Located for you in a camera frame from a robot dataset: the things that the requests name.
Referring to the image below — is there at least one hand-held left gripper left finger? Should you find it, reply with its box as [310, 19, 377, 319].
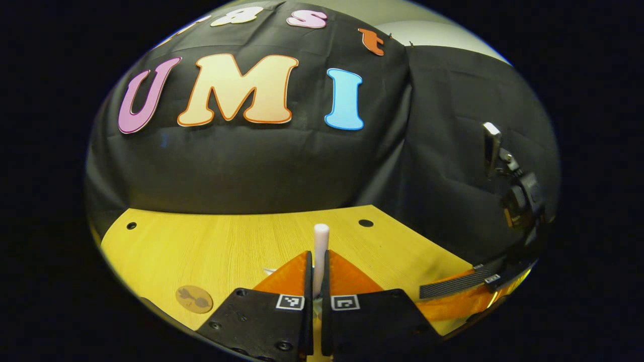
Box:
[195, 250, 314, 362]

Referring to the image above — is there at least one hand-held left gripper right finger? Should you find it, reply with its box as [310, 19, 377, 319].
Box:
[321, 249, 442, 360]

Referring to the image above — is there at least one round brown coaster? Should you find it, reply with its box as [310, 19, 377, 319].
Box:
[175, 285, 214, 314]

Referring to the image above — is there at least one black backdrop cloth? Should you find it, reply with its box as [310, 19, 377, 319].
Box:
[85, 0, 561, 267]

